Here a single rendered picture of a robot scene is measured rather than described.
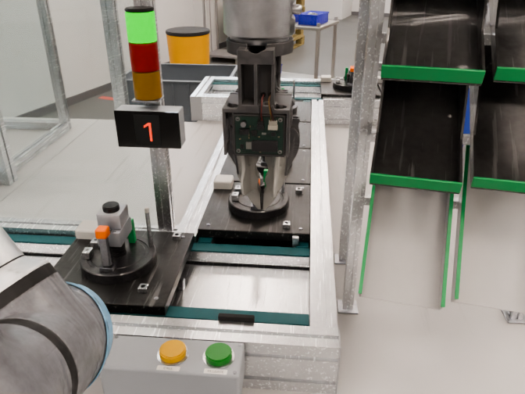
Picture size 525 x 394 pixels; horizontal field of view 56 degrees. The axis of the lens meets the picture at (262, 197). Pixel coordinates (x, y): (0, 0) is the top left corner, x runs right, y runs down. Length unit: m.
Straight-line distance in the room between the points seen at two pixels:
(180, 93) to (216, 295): 1.94
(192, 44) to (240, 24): 4.69
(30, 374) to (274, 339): 0.45
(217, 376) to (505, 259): 0.50
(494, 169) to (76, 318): 0.62
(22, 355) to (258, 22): 0.36
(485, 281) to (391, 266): 0.15
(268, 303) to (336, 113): 1.21
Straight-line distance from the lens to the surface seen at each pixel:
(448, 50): 0.78
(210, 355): 0.78
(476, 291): 0.90
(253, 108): 0.52
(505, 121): 0.92
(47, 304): 0.55
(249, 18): 0.52
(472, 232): 0.92
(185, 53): 5.22
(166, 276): 0.94
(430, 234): 0.89
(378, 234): 0.88
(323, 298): 0.91
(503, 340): 1.06
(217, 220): 1.10
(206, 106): 2.06
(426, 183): 0.77
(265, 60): 0.51
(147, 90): 0.93
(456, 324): 1.06
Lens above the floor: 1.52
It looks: 27 degrees down
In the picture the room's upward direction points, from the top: straight up
